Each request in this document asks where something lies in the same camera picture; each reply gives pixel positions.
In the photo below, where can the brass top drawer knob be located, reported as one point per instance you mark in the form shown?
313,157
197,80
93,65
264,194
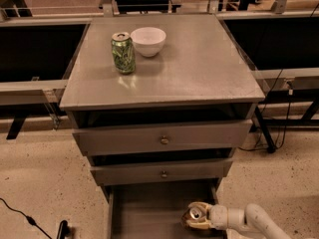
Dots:
164,140

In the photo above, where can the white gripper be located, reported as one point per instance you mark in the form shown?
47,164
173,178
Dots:
218,215

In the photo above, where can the white ceramic bowl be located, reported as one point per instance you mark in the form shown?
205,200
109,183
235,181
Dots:
148,41

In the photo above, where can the grey bottom drawer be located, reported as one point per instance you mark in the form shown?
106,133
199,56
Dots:
154,210

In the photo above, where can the brass middle drawer knob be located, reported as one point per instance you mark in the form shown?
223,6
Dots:
163,174

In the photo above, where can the brass drawer knob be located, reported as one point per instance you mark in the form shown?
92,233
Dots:
164,140
163,174

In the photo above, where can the orange soda can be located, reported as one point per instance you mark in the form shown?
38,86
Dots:
193,212

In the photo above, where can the grey drawer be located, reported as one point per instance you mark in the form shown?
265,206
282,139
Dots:
150,171
125,139
154,210

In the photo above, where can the black table leg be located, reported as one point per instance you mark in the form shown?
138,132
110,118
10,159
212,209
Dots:
270,143

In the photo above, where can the green soda can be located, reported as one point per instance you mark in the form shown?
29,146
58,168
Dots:
123,53

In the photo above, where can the black object on floor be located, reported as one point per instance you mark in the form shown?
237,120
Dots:
63,230

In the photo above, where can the grey top drawer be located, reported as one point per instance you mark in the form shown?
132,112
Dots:
125,139

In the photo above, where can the grey drawer cabinet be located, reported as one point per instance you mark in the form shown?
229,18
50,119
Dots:
197,76

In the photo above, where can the grey middle drawer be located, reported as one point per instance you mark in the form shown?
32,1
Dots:
150,171

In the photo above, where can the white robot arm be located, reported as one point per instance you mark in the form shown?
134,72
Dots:
252,222

